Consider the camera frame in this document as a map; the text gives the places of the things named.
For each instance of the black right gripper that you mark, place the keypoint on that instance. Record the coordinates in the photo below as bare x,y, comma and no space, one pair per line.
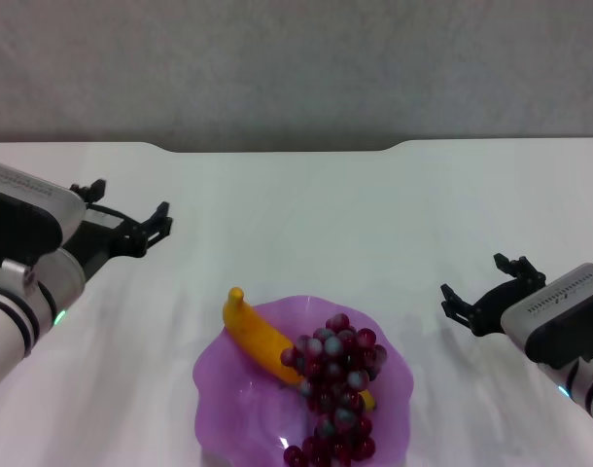
498,306

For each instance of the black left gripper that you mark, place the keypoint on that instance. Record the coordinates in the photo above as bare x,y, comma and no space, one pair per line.
102,238

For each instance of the dark red grape bunch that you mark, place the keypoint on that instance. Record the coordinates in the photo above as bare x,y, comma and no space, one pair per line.
335,370

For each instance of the yellow banana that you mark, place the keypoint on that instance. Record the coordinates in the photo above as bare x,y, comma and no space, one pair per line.
257,335

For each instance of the purple wavy plastic plate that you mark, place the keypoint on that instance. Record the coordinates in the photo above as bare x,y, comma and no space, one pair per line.
238,408

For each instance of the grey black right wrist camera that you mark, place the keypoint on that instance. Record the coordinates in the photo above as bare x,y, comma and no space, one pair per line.
559,316

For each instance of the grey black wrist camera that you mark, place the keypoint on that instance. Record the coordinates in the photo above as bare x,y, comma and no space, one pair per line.
559,316
24,209

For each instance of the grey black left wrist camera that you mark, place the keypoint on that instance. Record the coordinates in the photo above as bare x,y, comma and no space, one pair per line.
24,209

